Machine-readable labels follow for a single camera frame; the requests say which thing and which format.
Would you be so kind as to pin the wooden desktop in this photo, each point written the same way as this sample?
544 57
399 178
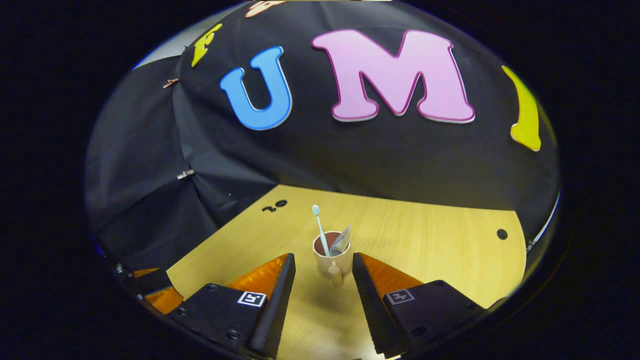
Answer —
425 250

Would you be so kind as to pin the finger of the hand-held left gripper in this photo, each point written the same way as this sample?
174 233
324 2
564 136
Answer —
165 300
146 272

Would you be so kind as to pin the white toothpaste tube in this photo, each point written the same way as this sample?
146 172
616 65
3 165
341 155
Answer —
342 242

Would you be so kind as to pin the red cloth clip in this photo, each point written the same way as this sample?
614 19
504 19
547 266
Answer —
170 82

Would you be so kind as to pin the black backdrop cloth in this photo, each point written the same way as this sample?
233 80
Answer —
350 160

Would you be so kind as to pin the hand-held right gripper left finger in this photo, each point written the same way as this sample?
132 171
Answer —
275 310

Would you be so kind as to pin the silver metal clip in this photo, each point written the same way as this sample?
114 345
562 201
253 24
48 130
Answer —
185 174

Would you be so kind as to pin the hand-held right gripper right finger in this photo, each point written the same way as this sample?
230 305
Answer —
367 305

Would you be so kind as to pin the light green toothbrush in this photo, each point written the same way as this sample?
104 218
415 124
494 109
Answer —
321 232

